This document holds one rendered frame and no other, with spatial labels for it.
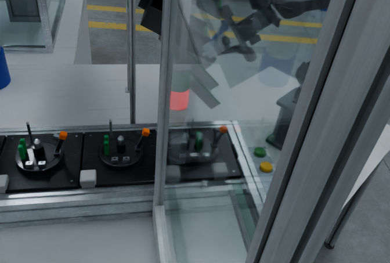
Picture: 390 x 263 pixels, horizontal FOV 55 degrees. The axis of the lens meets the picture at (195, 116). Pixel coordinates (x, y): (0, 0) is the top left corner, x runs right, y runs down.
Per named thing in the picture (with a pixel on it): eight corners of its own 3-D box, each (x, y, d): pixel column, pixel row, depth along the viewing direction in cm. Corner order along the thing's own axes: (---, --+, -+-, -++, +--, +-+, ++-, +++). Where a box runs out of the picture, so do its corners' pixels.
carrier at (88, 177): (155, 133, 134) (156, 105, 126) (162, 184, 116) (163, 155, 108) (84, 136, 129) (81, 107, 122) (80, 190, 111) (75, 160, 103)
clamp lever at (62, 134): (60, 149, 117) (67, 132, 113) (60, 154, 115) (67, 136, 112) (48, 146, 115) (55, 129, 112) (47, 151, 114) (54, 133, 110)
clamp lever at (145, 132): (140, 146, 122) (149, 128, 118) (140, 150, 120) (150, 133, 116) (129, 143, 120) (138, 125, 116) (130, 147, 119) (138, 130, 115)
